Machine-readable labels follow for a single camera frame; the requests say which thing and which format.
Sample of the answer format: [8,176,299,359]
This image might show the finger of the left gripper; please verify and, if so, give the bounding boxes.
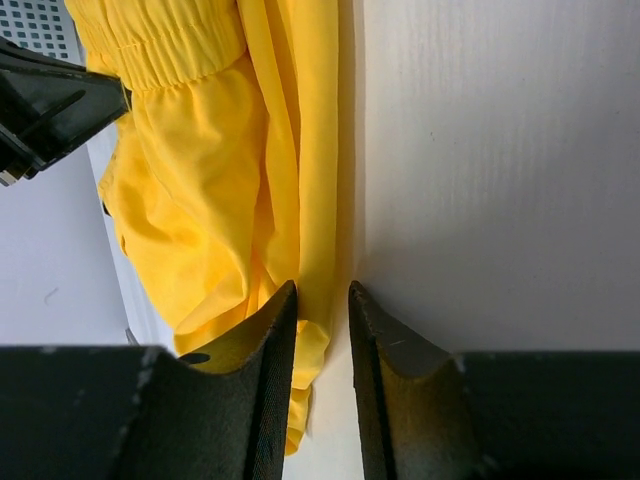
[1,38,131,186]

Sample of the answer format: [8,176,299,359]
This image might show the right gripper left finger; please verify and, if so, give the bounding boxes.
[1,282,297,479]

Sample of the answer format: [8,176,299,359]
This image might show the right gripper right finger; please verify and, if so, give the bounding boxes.
[348,282,639,479]

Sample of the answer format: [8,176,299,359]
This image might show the white plastic basket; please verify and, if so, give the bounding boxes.
[0,0,84,65]

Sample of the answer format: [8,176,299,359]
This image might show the yellow shorts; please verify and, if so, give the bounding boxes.
[67,1,339,455]

